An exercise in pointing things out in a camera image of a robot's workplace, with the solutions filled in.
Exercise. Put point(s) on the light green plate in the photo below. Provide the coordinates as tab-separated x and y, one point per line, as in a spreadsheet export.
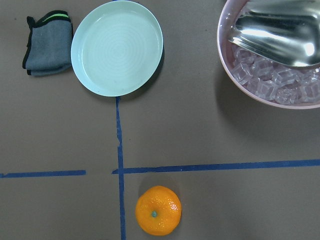
117	48

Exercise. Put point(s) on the orange mandarin fruit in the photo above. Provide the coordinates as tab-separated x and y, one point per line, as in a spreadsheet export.
158	211

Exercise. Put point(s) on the pink bowl of ice cubes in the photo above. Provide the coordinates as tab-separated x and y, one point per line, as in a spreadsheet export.
262	79

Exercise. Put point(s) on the grey folded cloth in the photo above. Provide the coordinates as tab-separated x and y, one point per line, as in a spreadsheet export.
49	44

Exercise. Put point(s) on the metal scoop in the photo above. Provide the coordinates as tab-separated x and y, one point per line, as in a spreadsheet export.
283	31

